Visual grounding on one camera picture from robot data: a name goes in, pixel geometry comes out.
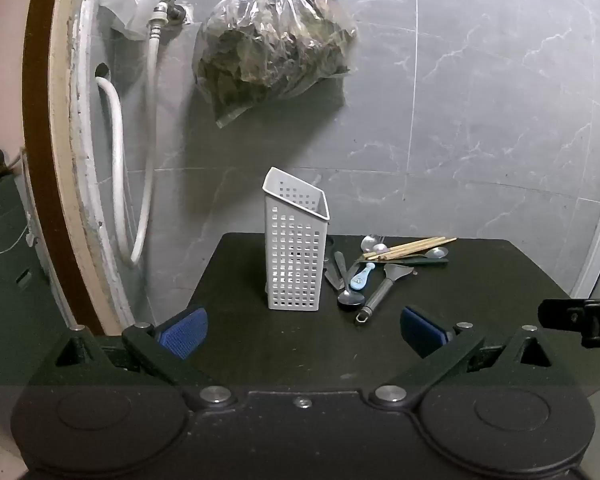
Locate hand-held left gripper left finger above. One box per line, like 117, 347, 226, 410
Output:
25, 307, 241, 411

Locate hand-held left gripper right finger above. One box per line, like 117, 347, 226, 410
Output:
370, 306, 578, 408

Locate metal peeler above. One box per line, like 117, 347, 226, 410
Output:
355, 262, 416, 325

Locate green handled knife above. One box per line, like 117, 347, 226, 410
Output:
352, 256, 449, 267

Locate blue ceramic spoon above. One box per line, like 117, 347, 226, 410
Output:
349, 262, 377, 292

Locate black scissors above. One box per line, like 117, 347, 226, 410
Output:
324, 236, 346, 292

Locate white perforated utensil basket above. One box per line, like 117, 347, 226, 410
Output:
262, 166, 331, 311

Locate dark green cabinet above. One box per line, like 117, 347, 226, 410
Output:
0, 172, 81, 411

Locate clear bag of dried leaves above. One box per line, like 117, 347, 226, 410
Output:
192, 0, 358, 128

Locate white plastic bag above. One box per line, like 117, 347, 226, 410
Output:
97, 0, 156, 41

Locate white wall trim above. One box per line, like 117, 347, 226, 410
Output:
570, 195, 600, 301

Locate white water hose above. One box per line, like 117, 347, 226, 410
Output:
96, 20, 162, 267

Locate worn wooden door frame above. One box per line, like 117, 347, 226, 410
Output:
21, 0, 136, 333

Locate metal wall faucet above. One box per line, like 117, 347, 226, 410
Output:
150, 0, 188, 28

